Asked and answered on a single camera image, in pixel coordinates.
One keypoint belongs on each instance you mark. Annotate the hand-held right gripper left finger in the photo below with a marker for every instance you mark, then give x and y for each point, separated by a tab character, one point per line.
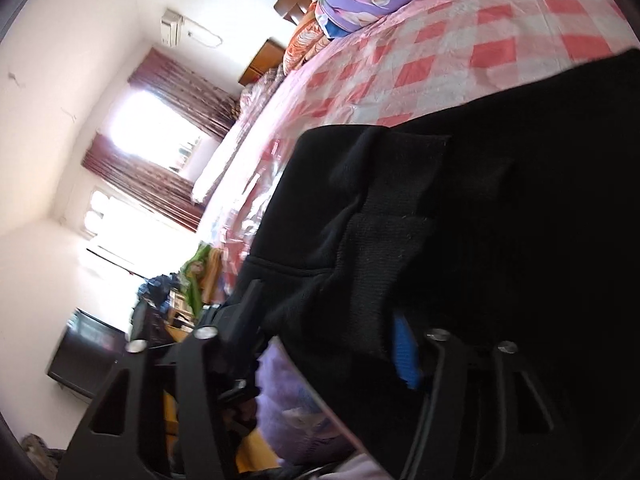
200	410

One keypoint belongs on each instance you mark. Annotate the pile of blue clothes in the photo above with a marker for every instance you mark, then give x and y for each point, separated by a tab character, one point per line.
160	287

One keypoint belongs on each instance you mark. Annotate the dark red curtain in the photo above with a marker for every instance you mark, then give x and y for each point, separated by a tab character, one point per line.
190	95
145	185

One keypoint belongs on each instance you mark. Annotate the bright window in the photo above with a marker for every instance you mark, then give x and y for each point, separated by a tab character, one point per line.
150	130

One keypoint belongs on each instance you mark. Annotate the wooden nightstand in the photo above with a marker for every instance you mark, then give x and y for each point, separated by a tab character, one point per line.
262	62

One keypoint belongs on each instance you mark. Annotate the lavender cloth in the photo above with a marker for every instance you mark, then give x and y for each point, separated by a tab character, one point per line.
300	410

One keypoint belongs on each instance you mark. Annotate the black pants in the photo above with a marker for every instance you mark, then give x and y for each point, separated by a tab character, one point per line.
500	185

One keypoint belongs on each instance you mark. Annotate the white air conditioner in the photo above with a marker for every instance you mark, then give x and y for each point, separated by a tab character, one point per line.
171	27

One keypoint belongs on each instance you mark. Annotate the air conditioner pipe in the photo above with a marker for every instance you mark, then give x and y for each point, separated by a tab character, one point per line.
205	35

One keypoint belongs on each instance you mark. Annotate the black television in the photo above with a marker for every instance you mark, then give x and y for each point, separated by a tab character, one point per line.
85	355

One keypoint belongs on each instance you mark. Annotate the floral bedding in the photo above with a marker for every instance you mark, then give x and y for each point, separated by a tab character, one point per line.
260	95

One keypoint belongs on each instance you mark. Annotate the green and orange cloth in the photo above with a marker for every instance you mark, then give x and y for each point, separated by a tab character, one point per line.
197	275

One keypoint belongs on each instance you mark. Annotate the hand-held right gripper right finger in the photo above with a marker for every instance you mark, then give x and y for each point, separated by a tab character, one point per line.
405	360

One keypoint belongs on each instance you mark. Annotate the orange floral pillow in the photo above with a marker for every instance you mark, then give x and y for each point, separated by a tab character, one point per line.
305	40

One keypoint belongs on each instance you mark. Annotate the bed with pink checked sheet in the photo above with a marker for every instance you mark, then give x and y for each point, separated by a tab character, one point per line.
425	50

